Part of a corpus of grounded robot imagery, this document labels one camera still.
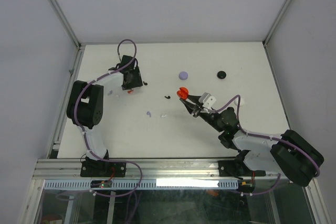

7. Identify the black earbud charging case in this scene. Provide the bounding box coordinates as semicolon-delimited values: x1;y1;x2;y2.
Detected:
217;71;227;80

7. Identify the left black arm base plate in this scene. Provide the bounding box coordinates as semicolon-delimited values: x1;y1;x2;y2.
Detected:
80;159;127;178

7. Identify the purple earbud charging case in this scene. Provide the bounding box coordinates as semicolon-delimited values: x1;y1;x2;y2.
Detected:
178;71;188;80

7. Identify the aluminium mounting rail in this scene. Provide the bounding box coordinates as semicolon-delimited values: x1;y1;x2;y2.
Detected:
33;158;277;179

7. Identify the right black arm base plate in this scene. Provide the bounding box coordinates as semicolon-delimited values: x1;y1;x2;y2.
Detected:
217;159;266;179

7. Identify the orange earbud charging case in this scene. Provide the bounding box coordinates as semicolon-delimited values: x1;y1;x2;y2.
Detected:
176;87;189;100

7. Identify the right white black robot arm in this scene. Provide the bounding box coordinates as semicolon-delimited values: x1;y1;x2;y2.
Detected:
177;89;324;187

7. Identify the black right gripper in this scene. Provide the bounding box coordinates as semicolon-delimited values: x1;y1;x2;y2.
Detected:
180;93;223;133

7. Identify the white slotted cable duct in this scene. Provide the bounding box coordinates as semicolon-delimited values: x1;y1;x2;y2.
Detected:
44;178;238;190

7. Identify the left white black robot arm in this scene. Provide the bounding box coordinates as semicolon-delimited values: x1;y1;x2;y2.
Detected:
66;55;143;176

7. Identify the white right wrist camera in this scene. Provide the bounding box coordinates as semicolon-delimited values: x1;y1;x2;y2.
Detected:
198;92;216;110

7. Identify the white earbud charging case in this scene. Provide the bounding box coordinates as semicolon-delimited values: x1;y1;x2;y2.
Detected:
234;98;245;106

